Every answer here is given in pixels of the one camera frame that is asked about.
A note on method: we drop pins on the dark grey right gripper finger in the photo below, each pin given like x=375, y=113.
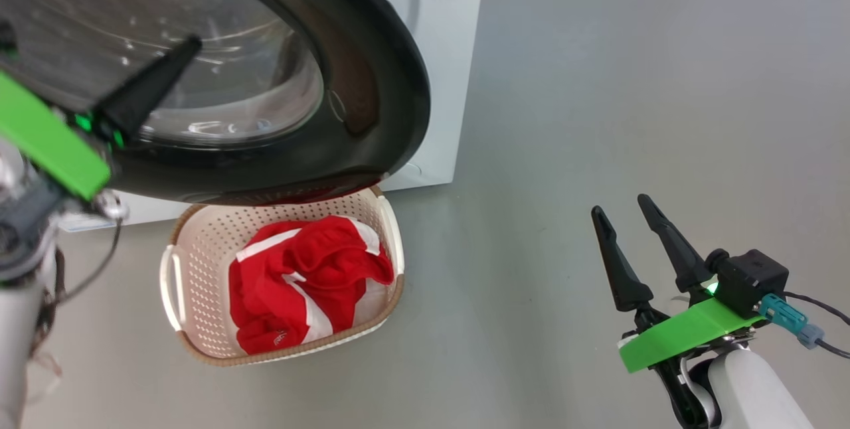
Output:
x=621, y=276
x=680, y=263

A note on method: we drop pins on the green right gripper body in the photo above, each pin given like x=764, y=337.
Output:
x=677, y=336

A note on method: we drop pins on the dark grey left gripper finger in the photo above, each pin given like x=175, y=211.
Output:
x=143, y=93

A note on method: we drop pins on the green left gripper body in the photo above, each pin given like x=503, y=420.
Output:
x=46, y=137

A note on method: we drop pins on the black round washing machine door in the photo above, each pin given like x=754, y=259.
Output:
x=372, y=103

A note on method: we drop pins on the red and white garment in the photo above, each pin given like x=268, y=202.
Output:
x=279, y=283

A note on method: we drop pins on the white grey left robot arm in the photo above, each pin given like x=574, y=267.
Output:
x=20, y=336

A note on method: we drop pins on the cream perforated laundry basket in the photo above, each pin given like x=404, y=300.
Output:
x=199, y=263

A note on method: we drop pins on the white washing machine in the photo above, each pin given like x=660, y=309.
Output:
x=438, y=84

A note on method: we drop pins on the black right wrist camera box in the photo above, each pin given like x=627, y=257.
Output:
x=750, y=279

